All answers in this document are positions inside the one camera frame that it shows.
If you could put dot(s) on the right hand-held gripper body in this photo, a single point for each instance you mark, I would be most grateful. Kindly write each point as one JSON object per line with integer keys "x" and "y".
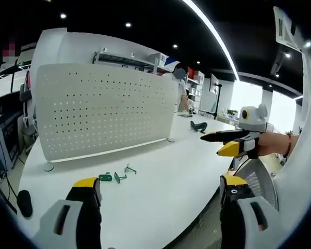
{"x": 252, "y": 118}

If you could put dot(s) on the black foam cylinder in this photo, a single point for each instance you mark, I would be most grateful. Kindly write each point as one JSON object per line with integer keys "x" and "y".
{"x": 24, "y": 203}

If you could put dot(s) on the person's right hand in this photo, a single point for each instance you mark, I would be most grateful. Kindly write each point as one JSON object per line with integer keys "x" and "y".
{"x": 272, "y": 144}

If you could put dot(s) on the dark green curved band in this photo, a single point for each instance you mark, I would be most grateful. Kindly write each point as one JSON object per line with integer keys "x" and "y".
{"x": 198, "y": 126}

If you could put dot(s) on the dark equipment desk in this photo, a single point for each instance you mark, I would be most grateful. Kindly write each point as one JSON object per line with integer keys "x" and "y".
{"x": 5, "y": 129}

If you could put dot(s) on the green hook assembly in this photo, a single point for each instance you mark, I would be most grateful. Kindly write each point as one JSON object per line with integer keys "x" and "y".
{"x": 119, "y": 177}

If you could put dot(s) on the grey mesh office chair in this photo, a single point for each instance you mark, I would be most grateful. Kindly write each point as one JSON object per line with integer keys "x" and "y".
{"x": 259, "y": 179}

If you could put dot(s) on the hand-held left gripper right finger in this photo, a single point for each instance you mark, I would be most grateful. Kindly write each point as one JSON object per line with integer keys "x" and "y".
{"x": 238, "y": 223}

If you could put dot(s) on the white board panel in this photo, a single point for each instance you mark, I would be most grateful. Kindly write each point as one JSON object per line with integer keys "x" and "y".
{"x": 210, "y": 96}

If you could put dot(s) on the white metal shelving rack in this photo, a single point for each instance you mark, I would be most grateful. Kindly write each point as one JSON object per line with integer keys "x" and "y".
{"x": 134, "y": 61}

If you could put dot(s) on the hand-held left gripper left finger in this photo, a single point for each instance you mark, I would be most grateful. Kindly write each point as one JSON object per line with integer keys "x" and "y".
{"x": 75, "y": 223}

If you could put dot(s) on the green oval plate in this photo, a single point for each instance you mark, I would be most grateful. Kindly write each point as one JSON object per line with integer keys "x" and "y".
{"x": 105, "y": 177}

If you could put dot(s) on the white perforated mounting plate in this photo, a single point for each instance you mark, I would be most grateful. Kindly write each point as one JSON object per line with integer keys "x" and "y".
{"x": 106, "y": 111}

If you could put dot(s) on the green potted plant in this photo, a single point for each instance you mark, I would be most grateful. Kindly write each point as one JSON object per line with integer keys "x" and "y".
{"x": 232, "y": 112}

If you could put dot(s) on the black pole stand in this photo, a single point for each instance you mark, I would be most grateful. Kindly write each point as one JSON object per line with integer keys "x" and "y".
{"x": 217, "y": 101}

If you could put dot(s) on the white storage shelf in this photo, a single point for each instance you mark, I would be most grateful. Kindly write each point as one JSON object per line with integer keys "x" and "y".
{"x": 195, "y": 88}

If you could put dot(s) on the grey metal hook assembly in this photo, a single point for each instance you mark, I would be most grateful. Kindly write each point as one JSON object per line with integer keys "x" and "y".
{"x": 129, "y": 169}

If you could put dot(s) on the person's white shirt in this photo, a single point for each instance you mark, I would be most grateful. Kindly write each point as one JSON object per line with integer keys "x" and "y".
{"x": 305, "y": 155}

